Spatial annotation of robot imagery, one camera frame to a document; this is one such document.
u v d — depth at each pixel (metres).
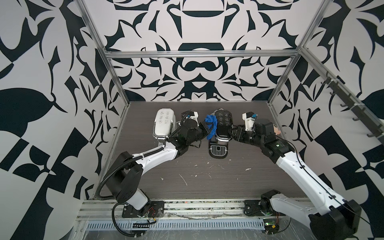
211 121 0.78
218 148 0.94
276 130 0.96
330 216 0.37
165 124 0.79
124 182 0.43
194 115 0.76
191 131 0.62
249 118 0.68
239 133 0.66
